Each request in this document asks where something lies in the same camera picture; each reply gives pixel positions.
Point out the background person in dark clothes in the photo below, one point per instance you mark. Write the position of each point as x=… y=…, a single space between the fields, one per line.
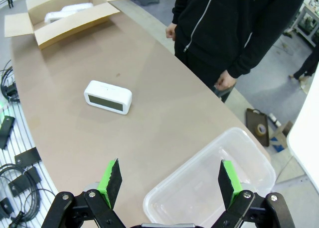
x=307 y=63

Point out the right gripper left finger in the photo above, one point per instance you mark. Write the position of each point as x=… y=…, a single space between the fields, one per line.
x=109 y=185

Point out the bubble-wrapped clock with visible display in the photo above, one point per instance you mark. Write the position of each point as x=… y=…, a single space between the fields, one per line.
x=57 y=16

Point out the small floor carton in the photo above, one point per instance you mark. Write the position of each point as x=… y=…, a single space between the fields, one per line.
x=280 y=138

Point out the person's right forearm black sleeve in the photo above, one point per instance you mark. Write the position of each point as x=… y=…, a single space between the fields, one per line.
x=178 y=11

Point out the black metal bracket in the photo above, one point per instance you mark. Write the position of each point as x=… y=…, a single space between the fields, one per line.
x=22 y=182
x=27 y=157
x=5 y=208
x=6 y=131

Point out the grey sewing workstation table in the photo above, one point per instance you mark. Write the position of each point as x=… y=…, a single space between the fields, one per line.
x=306 y=21

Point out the dark floor tray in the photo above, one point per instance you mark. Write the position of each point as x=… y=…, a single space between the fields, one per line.
x=251 y=121

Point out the open brown cardboard box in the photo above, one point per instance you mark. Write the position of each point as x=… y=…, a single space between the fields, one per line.
x=74 y=26

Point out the white unwrapped digital clock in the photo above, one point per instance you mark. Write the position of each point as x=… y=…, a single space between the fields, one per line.
x=107 y=88

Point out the person's left hand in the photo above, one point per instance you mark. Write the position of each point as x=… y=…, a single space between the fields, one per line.
x=225 y=81

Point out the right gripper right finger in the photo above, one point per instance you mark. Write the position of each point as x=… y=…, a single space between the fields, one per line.
x=229 y=183

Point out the person in black zip hoodie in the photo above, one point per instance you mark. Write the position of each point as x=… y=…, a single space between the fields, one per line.
x=224 y=26

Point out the person's right hand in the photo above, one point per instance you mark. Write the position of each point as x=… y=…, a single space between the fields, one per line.
x=172 y=31

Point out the clear plastic storage bin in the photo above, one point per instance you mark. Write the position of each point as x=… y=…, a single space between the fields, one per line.
x=189 y=188

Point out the person's left forearm black sleeve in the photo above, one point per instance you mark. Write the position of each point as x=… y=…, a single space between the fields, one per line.
x=249 y=53

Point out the brown tape roll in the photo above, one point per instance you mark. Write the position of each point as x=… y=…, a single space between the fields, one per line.
x=260 y=129

